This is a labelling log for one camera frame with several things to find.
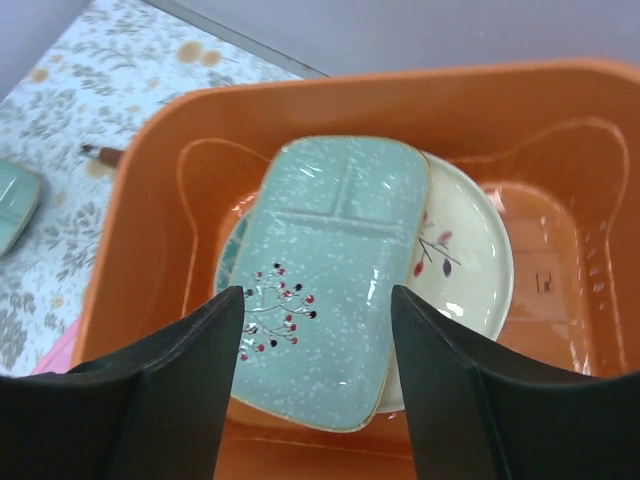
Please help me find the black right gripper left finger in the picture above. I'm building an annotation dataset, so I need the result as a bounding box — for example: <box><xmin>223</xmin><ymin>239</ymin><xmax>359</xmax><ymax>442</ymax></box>
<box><xmin>1</xmin><ymin>286</ymin><xmax>244</xmax><ymax>479</ymax></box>

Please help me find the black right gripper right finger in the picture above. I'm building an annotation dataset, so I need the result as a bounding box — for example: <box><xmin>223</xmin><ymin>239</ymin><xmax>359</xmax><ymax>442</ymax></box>
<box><xmin>391</xmin><ymin>285</ymin><xmax>639</xmax><ymax>479</ymax></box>

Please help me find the pink bottom plate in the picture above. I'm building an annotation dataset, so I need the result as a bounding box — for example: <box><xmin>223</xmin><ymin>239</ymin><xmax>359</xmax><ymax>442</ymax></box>
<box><xmin>374</xmin><ymin>149</ymin><xmax>515</xmax><ymax>415</ymax></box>

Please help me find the green rectangular ceramic plate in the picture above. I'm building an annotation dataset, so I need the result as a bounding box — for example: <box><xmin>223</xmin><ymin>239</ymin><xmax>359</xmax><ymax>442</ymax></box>
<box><xmin>229</xmin><ymin>136</ymin><xmax>430</xmax><ymax>432</ymax></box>

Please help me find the red teal floral plate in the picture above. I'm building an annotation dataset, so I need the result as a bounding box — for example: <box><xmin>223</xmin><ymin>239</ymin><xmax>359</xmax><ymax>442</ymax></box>
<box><xmin>213</xmin><ymin>212</ymin><xmax>251</xmax><ymax>294</ymax></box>

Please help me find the orange plastic bin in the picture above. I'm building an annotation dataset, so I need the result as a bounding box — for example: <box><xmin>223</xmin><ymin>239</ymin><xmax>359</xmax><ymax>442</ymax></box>
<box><xmin>72</xmin><ymin>61</ymin><xmax>639</xmax><ymax>479</ymax></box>

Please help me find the pink satin placemat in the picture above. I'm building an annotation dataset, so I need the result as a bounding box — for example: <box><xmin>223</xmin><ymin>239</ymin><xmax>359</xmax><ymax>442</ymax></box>
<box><xmin>31</xmin><ymin>319</ymin><xmax>79</xmax><ymax>375</ymax></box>

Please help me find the wooden handled metal spatula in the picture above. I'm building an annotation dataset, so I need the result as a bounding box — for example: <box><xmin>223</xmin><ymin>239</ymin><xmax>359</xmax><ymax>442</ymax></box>
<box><xmin>80</xmin><ymin>144</ymin><xmax>124</xmax><ymax>168</ymax></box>

